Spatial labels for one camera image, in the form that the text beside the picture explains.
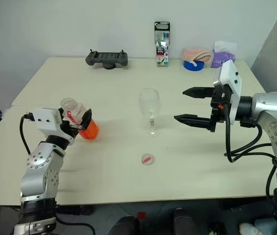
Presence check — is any bottle with orange liquid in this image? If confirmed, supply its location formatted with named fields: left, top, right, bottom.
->
left=60, top=97, right=100, bottom=141

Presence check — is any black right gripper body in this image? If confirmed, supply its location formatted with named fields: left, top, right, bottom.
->
left=208, top=84, right=232, bottom=133

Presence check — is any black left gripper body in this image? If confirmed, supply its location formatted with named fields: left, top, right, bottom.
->
left=59, top=120, right=83, bottom=143

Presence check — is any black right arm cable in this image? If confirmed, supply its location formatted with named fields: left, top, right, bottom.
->
left=223, top=104, right=277, bottom=197

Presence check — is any purple tissue pack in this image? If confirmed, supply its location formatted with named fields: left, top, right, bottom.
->
left=211, top=41, right=237, bottom=69

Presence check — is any blue tape roll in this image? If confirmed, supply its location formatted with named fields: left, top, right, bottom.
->
left=182, top=60, right=205, bottom=72

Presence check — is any dark rounded shape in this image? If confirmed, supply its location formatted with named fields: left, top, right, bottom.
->
left=173, top=208, right=198, bottom=235
left=108, top=215, right=139, bottom=235

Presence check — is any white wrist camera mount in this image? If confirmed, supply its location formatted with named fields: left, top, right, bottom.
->
left=212, top=59, right=243, bottom=126
left=31, top=107, right=63, bottom=131

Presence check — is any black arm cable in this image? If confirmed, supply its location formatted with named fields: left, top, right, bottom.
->
left=19, top=113, right=35, bottom=155
left=223, top=104, right=277, bottom=197

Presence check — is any blue denim fabric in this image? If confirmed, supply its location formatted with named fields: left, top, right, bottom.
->
left=254, top=217, right=277, bottom=235

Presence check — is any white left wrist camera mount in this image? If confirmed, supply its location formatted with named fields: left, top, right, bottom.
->
left=31, top=107, right=63, bottom=131

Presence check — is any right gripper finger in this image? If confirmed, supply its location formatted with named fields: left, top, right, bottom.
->
left=182, top=86, right=214, bottom=99
left=173, top=114, right=213, bottom=130

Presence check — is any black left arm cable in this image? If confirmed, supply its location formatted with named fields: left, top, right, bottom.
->
left=19, top=113, right=35, bottom=155

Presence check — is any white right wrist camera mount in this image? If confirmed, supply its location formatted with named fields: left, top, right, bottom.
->
left=212, top=59, right=243, bottom=126

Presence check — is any grey handheld remote controller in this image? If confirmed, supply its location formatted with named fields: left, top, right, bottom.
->
left=85, top=49, right=129, bottom=70

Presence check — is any clear cap with red tape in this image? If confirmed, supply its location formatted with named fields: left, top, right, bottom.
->
left=140, top=152, right=156, bottom=167

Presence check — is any clear wine glass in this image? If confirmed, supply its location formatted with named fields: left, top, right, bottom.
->
left=138, top=88, right=161, bottom=136

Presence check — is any pink folded towel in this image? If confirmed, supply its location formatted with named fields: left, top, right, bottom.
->
left=180, top=47, right=214, bottom=67

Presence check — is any marker pen pack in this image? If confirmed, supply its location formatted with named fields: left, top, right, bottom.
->
left=153, top=21, right=171, bottom=67

